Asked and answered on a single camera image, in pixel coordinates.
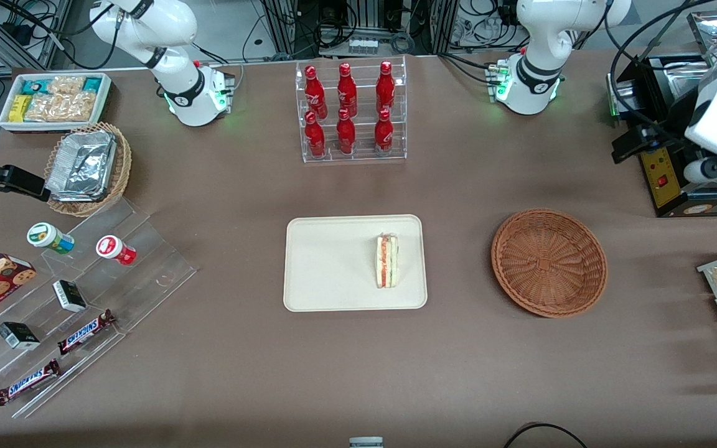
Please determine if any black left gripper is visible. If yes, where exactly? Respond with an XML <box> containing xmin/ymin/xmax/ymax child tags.
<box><xmin>612</xmin><ymin>93</ymin><xmax>701</xmax><ymax>164</ymax></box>

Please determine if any triangle sandwich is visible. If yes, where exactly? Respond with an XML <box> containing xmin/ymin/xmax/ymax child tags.
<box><xmin>375</xmin><ymin>233</ymin><xmax>400</xmax><ymax>289</ymax></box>

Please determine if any small light wicker basket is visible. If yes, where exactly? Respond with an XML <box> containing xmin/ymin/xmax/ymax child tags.
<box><xmin>44</xmin><ymin>122</ymin><xmax>133</xmax><ymax>218</ymax></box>

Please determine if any large brown wicker basket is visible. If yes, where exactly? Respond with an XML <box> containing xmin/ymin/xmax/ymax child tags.
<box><xmin>491</xmin><ymin>208</ymin><xmax>609</xmax><ymax>319</ymax></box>

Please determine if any cream rectangular serving tray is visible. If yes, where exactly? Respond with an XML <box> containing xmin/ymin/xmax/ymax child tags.
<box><xmin>283</xmin><ymin>215</ymin><xmax>428</xmax><ymax>312</ymax></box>

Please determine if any black food warmer appliance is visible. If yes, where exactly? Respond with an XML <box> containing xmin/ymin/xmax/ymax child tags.
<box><xmin>606</xmin><ymin>9</ymin><xmax>717</xmax><ymax>218</ymax></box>

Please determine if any green sunflower lidded cup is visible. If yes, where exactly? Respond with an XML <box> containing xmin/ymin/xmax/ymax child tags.
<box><xmin>27</xmin><ymin>223</ymin><xmax>76</xmax><ymax>255</ymax></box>

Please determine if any silver foil packet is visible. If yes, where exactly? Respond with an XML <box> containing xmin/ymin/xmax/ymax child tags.
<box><xmin>46</xmin><ymin>131</ymin><xmax>118</xmax><ymax>202</ymax></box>

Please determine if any yellow snack packet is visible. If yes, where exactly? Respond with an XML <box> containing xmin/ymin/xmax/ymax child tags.
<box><xmin>9</xmin><ymin>95</ymin><xmax>33</xmax><ymax>123</ymax></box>

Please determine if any large rice cracker bag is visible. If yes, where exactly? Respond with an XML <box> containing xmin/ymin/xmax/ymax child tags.
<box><xmin>25</xmin><ymin>92</ymin><xmax>96</xmax><ymax>123</ymax></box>

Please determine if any steel warmer pan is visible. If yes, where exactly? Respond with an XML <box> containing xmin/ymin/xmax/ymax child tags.
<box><xmin>660</xmin><ymin>60</ymin><xmax>711</xmax><ymax>101</ymax></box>

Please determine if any small rice cracker bag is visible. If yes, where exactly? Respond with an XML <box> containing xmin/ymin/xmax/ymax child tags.
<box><xmin>47</xmin><ymin>75</ymin><xmax>86</xmax><ymax>98</ymax></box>

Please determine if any red lidded cup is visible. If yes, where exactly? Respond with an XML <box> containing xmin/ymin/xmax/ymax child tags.
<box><xmin>96</xmin><ymin>235</ymin><xmax>137</xmax><ymax>266</ymax></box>

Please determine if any white snack bin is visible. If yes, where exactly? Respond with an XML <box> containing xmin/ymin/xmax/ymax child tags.
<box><xmin>0</xmin><ymin>72</ymin><xmax>113</xmax><ymax>133</ymax></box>

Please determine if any small black carton box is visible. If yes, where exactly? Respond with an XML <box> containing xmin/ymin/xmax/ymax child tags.
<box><xmin>0</xmin><ymin>322</ymin><xmax>41</xmax><ymax>351</ymax></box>
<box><xmin>52</xmin><ymin>280</ymin><xmax>88</xmax><ymax>313</ymax></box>

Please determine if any clear acrylic tiered stand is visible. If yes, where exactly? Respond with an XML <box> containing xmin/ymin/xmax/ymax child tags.
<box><xmin>0</xmin><ymin>198</ymin><xmax>198</xmax><ymax>419</ymax></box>

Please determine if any Snickers chocolate bar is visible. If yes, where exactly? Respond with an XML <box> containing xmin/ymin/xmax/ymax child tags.
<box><xmin>58</xmin><ymin>309</ymin><xmax>116</xmax><ymax>356</ymax></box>
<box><xmin>0</xmin><ymin>359</ymin><xmax>62</xmax><ymax>406</ymax></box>

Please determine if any red soda bottle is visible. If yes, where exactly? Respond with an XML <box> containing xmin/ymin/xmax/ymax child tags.
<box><xmin>373</xmin><ymin>109</ymin><xmax>395</xmax><ymax>154</ymax></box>
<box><xmin>337</xmin><ymin>62</ymin><xmax>359</xmax><ymax>118</ymax></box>
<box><xmin>304</xmin><ymin>65</ymin><xmax>329</xmax><ymax>120</ymax></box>
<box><xmin>336</xmin><ymin>108</ymin><xmax>357</xmax><ymax>156</ymax></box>
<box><xmin>375</xmin><ymin>60</ymin><xmax>396</xmax><ymax>114</ymax></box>
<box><xmin>304</xmin><ymin>111</ymin><xmax>327</xmax><ymax>158</ymax></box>

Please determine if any clear acrylic bottle rack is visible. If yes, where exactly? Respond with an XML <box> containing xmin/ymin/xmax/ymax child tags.
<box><xmin>295</xmin><ymin>55</ymin><xmax>408</xmax><ymax>164</ymax></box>

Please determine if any black floor cable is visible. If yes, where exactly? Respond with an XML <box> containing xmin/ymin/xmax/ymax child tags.
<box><xmin>503</xmin><ymin>422</ymin><xmax>590</xmax><ymax>448</ymax></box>

